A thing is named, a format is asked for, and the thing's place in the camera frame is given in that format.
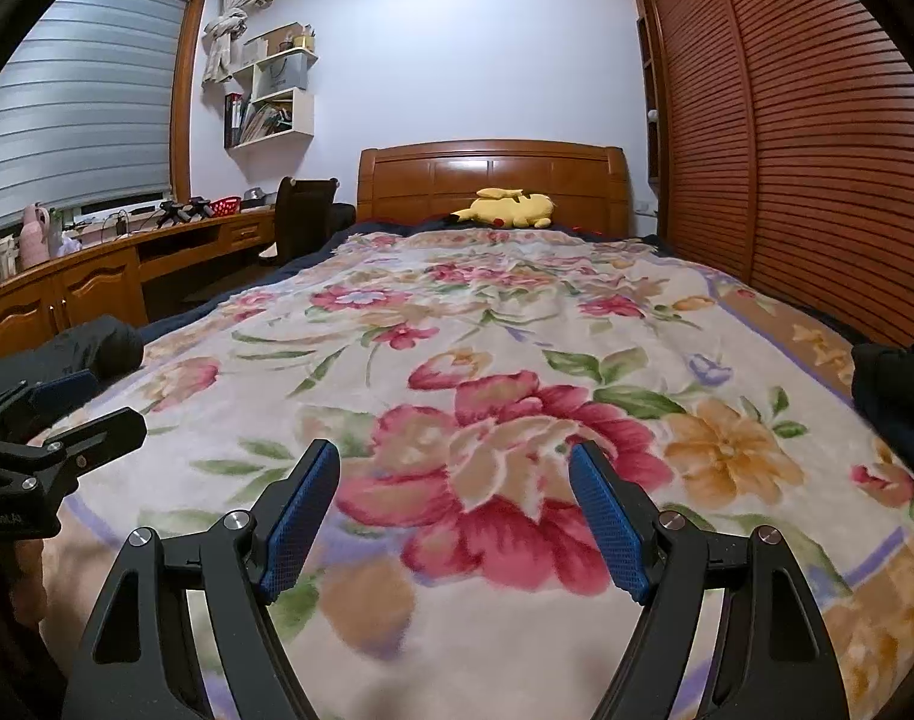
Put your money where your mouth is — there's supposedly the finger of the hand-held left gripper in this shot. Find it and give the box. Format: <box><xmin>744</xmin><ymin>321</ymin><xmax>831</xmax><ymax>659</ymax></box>
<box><xmin>0</xmin><ymin>369</ymin><xmax>101</xmax><ymax>440</ymax></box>
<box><xmin>0</xmin><ymin>406</ymin><xmax>149</xmax><ymax>482</ymax></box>

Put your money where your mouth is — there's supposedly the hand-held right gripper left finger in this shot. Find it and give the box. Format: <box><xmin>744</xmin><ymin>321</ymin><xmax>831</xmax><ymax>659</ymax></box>
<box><xmin>61</xmin><ymin>437</ymin><xmax>343</xmax><ymax>720</ymax></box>

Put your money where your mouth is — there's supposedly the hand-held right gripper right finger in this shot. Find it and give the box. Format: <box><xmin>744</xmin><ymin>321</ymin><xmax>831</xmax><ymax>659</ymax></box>
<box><xmin>568</xmin><ymin>439</ymin><xmax>848</xmax><ymax>720</ymax></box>

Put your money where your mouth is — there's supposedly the black zip jacket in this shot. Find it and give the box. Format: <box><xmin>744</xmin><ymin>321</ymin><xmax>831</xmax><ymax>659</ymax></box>
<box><xmin>0</xmin><ymin>315</ymin><xmax>144</xmax><ymax>400</ymax></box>

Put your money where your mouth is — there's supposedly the dark clothes pile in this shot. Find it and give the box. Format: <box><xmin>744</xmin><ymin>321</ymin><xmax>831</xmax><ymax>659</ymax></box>
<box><xmin>850</xmin><ymin>340</ymin><xmax>914</xmax><ymax>466</ymax></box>

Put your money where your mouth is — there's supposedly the person's left hand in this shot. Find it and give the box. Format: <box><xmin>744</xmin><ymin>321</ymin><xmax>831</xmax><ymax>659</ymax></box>
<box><xmin>0</xmin><ymin>536</ymin><xmax>50</xmax><ymax>625</ymax></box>

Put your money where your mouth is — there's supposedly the wooden desk cabinet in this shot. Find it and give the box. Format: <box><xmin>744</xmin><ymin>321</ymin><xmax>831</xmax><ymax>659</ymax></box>
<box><xmin>0</xmin><ymin>206</ymin><xmax>281</xmax><ymax>357</ymax></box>

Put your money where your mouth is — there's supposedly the pink bottle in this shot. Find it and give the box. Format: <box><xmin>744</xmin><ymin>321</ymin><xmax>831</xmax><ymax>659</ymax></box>
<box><xmin>20</xmin><ymin>202</ymin><xmax>51</xmax><ymax>269</ymax></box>

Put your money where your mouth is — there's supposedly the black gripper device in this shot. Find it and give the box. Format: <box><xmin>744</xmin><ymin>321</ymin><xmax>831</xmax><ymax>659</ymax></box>
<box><xmin>157</xmin><ymin>199</ymin><xmax>212</xmax><ymax>230</ymax></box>

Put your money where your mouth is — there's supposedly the floral blanket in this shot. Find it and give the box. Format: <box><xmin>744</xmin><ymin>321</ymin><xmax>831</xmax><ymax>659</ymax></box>
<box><xmin>47</xmin><ymin>229</ymin><xmax>914</xmax><ymax>720</ymax></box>

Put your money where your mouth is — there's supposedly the grey window blind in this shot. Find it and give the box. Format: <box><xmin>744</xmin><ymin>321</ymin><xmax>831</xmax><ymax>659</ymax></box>
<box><xmin>0</xmin><ymin>0</ymin><xmax>188</xmax><ymax>237</ymax></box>

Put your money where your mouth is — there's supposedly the dark office chair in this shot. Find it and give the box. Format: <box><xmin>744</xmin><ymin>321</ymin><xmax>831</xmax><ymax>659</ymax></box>
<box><xmin>260</xmin><ymin>176</ymin><xmax>356</xmax><ymax>267</ymax></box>

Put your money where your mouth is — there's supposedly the yellow plush toy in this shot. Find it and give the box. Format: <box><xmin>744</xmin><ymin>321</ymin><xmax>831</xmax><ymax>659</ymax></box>
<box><xmin>448</xmin><ymin>187</ymin><xmax>555</xmax><ymax>230</ymax></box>

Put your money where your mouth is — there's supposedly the row of books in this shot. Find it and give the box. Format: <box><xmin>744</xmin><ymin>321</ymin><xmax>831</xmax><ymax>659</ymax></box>
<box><xmin>241</xmin><ymin>99</ymin><xmax>296</xmax><ymax>142</ymax></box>

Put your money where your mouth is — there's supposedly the wooden bed headboard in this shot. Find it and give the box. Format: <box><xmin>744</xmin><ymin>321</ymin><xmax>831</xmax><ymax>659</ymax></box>
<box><xmin>355</xmin><ymin>139</ymin><xmax>629</xmax><ymax>237</ymax></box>

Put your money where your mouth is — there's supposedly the grey paper bag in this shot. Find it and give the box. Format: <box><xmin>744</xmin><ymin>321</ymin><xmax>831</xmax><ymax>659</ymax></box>
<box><xmin>256</xmin><ymin>54</ymin><xmax>308</xmax><ymax>95</ymax></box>

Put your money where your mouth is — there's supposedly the tied beige curtain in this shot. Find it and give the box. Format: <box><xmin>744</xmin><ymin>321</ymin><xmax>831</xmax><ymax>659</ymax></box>
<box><xmin>202</xmin><ymin>0</ymin><xmax>270</xmax><ymax>85</ymax></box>

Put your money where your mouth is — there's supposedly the wooden louvered wardrobe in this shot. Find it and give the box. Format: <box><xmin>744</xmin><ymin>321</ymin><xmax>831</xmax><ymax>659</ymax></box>
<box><xmin>625</xmin><ymin>0</ymin><xmax>914</xmax><ymax>350</ymax></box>

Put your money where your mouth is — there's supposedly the wooden window frame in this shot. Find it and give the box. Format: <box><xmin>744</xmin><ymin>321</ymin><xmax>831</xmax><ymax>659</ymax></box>
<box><xmin>89</xmin><ymin>0</ymin><xmax>210</xmax><ymax>215</ymax></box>

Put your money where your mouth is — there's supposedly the white wall shelf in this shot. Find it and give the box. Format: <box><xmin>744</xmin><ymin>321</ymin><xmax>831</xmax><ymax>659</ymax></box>
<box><xmin>224</xmin><ymin>24</ymin><xmax>319</xmax><ymax>149</ymax></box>

